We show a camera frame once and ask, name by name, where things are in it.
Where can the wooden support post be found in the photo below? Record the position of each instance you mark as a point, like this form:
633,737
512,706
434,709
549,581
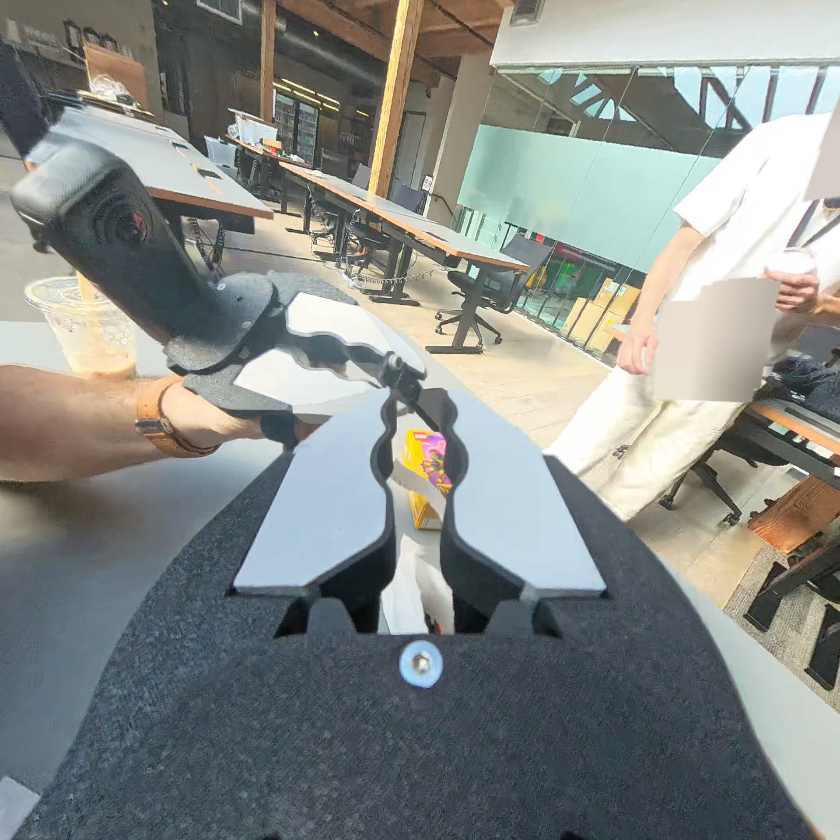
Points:
394,92

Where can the grey top office desk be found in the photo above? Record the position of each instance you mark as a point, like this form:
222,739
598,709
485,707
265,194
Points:
171,164

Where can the person's left forearm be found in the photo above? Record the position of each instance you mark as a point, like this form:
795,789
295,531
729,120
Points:
72,420

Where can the clear plastic cup with straw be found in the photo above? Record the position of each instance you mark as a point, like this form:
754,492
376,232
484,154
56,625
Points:
85,328

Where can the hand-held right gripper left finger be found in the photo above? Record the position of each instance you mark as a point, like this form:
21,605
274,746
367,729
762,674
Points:
315,519

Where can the long wood edged desk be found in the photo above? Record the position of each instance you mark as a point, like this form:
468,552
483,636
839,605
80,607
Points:
394,210

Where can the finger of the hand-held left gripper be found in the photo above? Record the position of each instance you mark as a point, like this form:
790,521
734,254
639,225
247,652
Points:
295,387
355,328

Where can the torn printed white paper bag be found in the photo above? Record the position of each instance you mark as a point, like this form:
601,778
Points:
414,578

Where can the wooden plank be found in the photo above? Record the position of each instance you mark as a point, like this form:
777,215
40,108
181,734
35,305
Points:
798,512

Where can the person's left hand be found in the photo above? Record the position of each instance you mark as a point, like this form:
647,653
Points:
230,418

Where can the colourful cardboard lego box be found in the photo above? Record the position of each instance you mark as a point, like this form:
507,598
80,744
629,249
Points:
427,475

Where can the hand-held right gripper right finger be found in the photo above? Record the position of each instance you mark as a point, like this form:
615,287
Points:
525,519

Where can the flat white paper sheet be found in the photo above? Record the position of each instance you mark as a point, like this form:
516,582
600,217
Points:
13,803

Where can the black office chair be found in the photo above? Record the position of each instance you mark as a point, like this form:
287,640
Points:
505,276
722,466

